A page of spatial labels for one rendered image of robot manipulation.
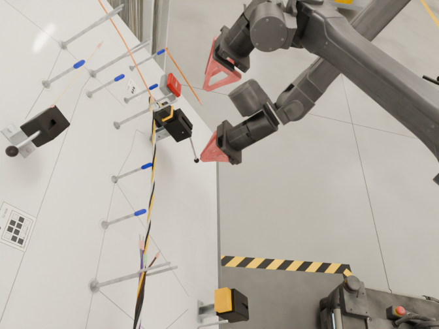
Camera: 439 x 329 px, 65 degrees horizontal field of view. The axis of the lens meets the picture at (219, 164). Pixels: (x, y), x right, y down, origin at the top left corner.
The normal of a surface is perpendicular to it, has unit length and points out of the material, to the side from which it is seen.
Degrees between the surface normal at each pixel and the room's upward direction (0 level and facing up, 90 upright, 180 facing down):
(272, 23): 86
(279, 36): 86
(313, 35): 88
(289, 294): 0
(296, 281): 0
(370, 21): 60
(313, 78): 49
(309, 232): 0
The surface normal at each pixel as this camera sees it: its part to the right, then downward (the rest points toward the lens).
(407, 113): -0.87, 0.20
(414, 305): 0.19, -0.65
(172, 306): 0.87, -0.33
